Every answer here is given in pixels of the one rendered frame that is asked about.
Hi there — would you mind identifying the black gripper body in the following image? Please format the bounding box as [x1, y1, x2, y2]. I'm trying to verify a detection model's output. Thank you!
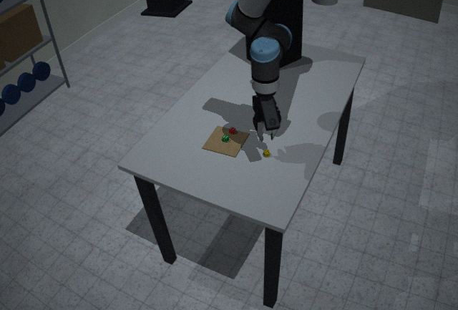
[253, 92, 278, 122]

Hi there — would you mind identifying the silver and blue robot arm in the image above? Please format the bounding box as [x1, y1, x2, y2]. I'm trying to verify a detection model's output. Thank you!
[225, 0, 292, 131]

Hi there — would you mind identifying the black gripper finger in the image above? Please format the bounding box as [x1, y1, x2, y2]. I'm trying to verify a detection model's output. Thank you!
[271, 110, 281, 140]
[253, 114, 264, 142]

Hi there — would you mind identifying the tan mat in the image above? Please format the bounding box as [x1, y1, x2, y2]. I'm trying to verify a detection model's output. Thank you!
[202, 126, 249, 158]

